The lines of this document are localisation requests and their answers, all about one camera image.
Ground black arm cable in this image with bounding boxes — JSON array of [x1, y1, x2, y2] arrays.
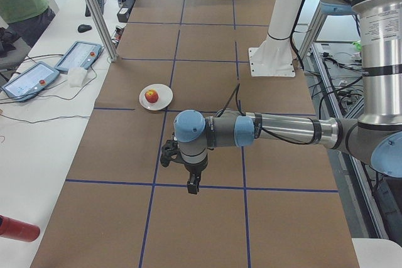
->
[[216, 83, 315, 145]]

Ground far teach pendant tablet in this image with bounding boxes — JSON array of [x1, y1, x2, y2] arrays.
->
[[54, 41, 102, 73]]

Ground white foam block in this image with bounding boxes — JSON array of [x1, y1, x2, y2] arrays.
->
[[67, 67, 87, 87]]

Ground red yellow apple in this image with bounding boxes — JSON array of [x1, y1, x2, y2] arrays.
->
[[144, 89, 159, 104]]

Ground red cylinder bottle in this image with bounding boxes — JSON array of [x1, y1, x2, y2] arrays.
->
[[1, 216, 40, 242]]

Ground person in green shirt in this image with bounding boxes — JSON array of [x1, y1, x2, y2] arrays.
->
[[1, 0, 55, 48]]

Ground aluminium frame post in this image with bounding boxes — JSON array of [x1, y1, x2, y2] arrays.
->
[[85, 0, 117, 62]]

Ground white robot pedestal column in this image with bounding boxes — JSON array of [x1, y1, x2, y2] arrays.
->
[[249, 0, 303, 77]]

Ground near teach pendant tablet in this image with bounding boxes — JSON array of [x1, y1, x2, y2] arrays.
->
[[1, 62, 60, 102]]

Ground black computer mouse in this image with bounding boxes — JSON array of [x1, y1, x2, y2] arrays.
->
[[77, 24, 92, 33]]

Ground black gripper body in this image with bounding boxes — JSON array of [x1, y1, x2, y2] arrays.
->
[[178, 142, 208, 182]]

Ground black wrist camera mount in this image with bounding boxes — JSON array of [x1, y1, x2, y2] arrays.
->
[[160, 139, 183, 168]]

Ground teach pendant tablet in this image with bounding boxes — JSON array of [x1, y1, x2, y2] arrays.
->
[[1, 62, 60, 102], [54, 41, 102, 73]]

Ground white round plate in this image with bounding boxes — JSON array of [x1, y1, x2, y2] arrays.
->
[[139, 83, 173, 111]]

